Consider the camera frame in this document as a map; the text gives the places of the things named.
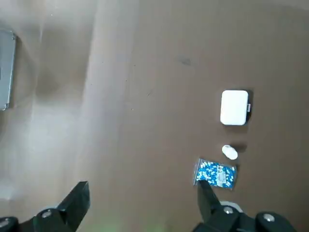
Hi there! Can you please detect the small white-capped bottle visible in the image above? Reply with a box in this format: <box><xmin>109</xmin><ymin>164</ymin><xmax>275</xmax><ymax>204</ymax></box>
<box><xmin>222</xmin><ymin>144</ymin><xmax>238</xmax><ymax>160</ymax></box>

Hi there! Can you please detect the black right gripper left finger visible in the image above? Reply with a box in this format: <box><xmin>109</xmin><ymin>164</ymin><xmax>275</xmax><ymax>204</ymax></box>
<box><xmin>0</xmin><ymin>180</ymin><xmax>91</xmax><ymax>232</ymax></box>

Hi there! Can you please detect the aluminium medical kit case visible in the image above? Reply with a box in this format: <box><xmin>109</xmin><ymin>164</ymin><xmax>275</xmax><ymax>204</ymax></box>
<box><xmin>0</xmin><ymin>29</ymin><xmax>16</xmax><ymax>111</ymax></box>

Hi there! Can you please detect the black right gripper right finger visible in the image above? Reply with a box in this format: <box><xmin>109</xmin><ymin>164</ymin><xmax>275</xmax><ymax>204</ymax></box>
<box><xmin>193</xmin><ymin>180</ymin><xmax>298</xmax><ymax>232</ymax></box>

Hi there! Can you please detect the bag of blue-white capsules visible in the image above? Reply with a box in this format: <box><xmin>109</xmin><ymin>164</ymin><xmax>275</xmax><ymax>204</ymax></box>
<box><xmin>193</xmin><ymin>158</ymin><xmax>237</xmax><ymax>192</ymax></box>

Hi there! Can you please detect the white plastic pill box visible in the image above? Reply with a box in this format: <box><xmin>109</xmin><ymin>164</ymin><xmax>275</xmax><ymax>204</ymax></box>
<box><xmin>220</xmin><ymin>90</ymin><xmax>252</xmax><ymax>127</ymax></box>

